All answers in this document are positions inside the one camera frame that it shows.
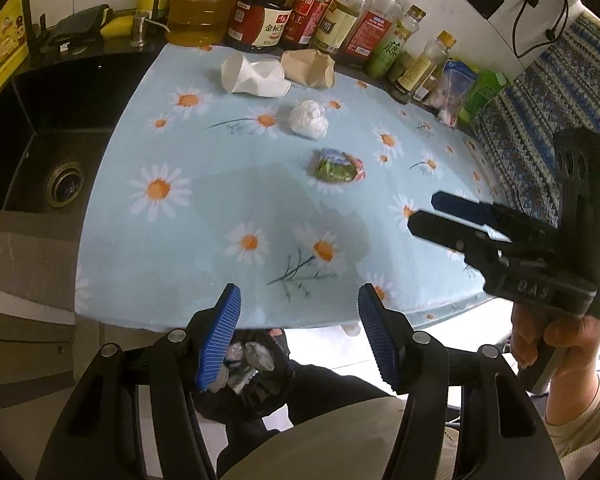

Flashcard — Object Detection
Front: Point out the yellow dish soap pouch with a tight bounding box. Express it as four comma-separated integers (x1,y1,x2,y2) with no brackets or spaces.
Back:
0,0,31,94

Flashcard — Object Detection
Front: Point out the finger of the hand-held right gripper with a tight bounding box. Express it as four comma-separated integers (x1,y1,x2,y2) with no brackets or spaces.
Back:
431,191,511,227
407,210,516,257

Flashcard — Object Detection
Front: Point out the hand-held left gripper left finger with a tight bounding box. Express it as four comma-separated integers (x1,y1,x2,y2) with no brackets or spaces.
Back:
42,284,242,480

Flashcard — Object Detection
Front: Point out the pale bottle with yellow cap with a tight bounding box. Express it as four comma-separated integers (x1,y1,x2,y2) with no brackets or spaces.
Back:
392,30,457,105

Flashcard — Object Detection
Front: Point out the person's foot in black sandal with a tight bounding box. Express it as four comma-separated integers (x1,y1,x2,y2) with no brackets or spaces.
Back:
269,327,289,358

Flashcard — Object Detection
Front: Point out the yellow sponge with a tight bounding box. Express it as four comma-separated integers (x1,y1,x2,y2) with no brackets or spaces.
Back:
101,14,137,39

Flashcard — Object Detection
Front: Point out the person's right hand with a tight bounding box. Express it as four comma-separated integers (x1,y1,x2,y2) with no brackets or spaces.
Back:
510,305,600,422

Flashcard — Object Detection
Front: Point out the white and blue seasoning bag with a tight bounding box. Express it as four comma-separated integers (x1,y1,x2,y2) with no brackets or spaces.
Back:
434,58,479,117

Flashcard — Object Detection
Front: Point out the colourful snack wrapper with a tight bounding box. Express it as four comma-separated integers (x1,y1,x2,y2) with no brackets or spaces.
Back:
314,148,367,184

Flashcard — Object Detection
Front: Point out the white tissue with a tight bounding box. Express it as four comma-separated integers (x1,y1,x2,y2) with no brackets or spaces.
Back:
242,341,277,372

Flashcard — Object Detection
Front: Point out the gold cap bottle red label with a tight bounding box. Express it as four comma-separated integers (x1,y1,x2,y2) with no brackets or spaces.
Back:
337,0,412,69

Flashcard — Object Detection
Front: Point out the clear bottle with yellow cap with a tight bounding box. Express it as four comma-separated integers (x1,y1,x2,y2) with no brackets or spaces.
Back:
312,0,386,56

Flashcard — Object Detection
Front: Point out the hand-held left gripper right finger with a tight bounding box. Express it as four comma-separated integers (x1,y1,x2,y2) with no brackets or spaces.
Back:
357,283,566,480

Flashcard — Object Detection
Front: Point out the balled white plastic bag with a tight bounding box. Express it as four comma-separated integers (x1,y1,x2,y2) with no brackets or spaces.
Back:
287,100,329,140

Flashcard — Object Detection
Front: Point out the black faucet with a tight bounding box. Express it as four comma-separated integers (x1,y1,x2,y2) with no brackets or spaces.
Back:
21,0,49,56

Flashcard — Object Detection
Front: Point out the black cap bottle red label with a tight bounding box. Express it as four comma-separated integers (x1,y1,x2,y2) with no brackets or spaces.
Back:
282,0,342,47

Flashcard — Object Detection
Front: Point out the large cooking oil jug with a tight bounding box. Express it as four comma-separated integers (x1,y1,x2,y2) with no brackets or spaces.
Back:
166,0,238,49

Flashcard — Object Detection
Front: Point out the black kitchen sink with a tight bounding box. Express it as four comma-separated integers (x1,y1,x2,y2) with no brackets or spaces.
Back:
0,52,167,217

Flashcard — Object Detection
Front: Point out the metal soap dispenser pump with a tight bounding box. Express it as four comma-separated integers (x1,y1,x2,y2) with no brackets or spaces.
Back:
131,10,172,49

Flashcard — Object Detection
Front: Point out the black power cable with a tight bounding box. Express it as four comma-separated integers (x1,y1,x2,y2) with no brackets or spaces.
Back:
511,0,570,60

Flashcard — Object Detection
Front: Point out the silver foil bag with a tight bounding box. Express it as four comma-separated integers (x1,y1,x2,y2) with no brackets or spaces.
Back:
227,364,262,396

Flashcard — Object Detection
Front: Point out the black cloth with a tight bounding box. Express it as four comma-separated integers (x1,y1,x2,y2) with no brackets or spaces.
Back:
46,5,112,47

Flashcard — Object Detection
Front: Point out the dark sauce jug red label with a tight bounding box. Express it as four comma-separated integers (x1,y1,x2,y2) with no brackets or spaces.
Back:
225,0,306,54

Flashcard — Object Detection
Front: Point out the blue daisy print tablecloth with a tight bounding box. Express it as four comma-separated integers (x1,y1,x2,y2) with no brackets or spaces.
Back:
75,42,506,334

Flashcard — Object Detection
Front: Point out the blue patterned curtain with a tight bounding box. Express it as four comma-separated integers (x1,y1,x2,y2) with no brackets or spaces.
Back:
472,10,600,233

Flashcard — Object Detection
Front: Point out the green bottle with gold cap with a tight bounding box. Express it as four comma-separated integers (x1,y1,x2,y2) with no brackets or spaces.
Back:
365,5,427,81

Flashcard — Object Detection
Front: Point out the grey kitchen cabinet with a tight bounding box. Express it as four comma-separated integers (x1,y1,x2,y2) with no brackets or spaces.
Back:
0,207,104,413

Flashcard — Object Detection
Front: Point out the green seasoning pouch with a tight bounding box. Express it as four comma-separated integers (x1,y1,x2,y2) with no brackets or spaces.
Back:
457,69,512,129

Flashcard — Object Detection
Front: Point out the small brown jar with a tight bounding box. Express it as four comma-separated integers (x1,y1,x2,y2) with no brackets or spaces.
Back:
414,74,443,107

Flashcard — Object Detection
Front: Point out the brown paper cup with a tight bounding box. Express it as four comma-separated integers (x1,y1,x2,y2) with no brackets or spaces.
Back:
281,49,337,90

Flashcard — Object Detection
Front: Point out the person's right forearm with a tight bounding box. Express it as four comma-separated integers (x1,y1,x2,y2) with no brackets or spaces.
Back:
542,374,600,461

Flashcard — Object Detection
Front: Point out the crushed white paper cup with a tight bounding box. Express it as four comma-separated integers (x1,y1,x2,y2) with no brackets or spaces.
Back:
221,52,291,99

